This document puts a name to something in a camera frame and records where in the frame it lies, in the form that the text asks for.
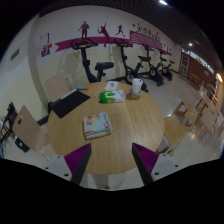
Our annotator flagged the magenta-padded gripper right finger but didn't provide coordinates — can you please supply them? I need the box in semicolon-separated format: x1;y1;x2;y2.
131;142;183;186

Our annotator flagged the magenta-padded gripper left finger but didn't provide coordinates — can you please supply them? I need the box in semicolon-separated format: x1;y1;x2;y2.
43;142;93;186

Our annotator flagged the white printed towel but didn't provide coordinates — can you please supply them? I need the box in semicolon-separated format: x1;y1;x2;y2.
82;111;114;141

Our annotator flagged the light wooden chair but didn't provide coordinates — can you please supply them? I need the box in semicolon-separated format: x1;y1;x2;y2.
155;114;188;157

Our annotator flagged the black waste bin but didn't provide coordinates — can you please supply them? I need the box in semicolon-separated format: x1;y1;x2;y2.
14;136;31;154

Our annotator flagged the black mouse pad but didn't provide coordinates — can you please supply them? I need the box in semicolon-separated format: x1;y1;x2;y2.
51;89;92;120

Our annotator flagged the group of wooden chairs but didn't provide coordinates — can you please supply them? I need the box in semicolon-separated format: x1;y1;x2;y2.
173;84;224;148

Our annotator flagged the black desk with clutter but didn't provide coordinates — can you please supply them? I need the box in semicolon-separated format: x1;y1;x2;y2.
0;101;20;148

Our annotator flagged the brown round coaster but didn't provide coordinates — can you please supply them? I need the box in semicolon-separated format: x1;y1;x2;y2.
126;92;142;101

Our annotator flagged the plain plywood chair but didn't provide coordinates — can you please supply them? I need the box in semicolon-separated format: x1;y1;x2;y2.
44;73;73;105

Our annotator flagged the blue and orange tube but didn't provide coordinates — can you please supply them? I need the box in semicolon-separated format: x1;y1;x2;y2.
75;84;91;92

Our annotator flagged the white paper cup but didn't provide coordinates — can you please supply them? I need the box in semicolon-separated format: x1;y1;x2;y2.
130;77;144;96

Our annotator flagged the green wet wipes pack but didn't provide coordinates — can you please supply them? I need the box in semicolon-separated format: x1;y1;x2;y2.
97;88;127;104

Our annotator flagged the white tissue pack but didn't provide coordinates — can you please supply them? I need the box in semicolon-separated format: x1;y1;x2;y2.
104;80;120;92

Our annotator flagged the plywood chair with handle hole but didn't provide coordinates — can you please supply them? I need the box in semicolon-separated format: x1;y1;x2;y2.
11;104;51;155

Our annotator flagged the purple wall poster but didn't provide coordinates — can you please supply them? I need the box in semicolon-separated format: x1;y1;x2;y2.
40;48;52;58

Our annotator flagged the grey wall vent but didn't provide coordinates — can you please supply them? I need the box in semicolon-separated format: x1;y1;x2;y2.
10;48;21;62

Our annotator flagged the white wall poster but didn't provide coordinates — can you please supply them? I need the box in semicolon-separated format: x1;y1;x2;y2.
39;32;51;47

